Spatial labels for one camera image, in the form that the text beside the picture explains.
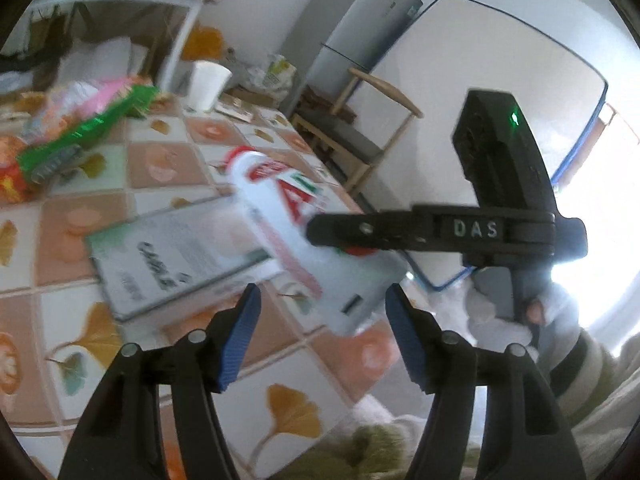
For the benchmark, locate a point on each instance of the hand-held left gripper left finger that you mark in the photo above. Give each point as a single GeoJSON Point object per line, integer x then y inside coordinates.
{"type": "Point", "coordinates": [240, 335]}

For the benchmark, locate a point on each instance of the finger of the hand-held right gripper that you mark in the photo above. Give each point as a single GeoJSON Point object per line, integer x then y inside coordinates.
{"type": "Point", "coordinates": [370, 230]}

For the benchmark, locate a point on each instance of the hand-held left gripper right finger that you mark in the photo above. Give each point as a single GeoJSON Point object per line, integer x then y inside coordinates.
{"type": "Point", "coordinates": [405, 335]}

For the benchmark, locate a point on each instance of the white pouch with red print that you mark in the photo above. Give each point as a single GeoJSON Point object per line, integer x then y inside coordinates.
{"type": "Point", "coordinates": [350, 282]}

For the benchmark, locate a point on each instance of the person's right forearm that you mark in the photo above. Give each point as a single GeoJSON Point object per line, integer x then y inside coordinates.
{"type": "Point", "coordinates": [585, 370]}

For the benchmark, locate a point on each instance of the person's right hand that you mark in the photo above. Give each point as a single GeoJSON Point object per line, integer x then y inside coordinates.
{"type": "Point", "coordinates": [500, 330]}

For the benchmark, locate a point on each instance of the wooden chair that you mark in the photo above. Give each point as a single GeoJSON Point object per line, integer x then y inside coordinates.
{"type": "Point", "coordinates": [350, 135]}

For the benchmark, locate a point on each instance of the white flat cardboard box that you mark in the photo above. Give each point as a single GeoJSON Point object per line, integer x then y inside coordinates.
{"type": "Point", "coordinates": [165, 255]}

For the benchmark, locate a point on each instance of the fuzzy green white garment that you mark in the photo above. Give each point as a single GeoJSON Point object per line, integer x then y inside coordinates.
{"type": "Point", "coordinates": [360, 450]}

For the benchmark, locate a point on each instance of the brown cardboard box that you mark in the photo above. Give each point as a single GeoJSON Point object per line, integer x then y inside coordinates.
{"type": "Point", "coordinates": [252, 97]}

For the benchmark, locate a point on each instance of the green white plastic bag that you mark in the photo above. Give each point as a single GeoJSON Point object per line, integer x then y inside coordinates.
{"type": "Point", "coordinates": [279, 71]}

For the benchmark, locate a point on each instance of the grey refrigerator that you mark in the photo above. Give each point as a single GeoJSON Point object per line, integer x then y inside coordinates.
{"type": "Point", "coordinates": [350, 20]}

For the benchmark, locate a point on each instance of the white paper cup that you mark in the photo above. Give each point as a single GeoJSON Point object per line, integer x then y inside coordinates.
{"type": "Point", "coordinates": [207, 85]}

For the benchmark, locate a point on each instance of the yellow bag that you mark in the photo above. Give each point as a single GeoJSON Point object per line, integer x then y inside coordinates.
{"type": "Point", "coordinates": [202, 42]}

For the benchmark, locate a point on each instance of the long green snack packet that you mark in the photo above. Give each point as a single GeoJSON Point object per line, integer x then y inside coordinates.
{"type": "Point", "coordinates": [90, 130]}

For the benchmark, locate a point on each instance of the pink snack packet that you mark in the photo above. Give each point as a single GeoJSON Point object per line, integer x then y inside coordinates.
{"type": "Point", "coordinates": [100, 97]}

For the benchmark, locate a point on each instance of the orange snack packet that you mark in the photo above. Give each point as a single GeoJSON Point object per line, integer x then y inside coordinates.
{"type": "Point", "coordinates": [12, 170]}

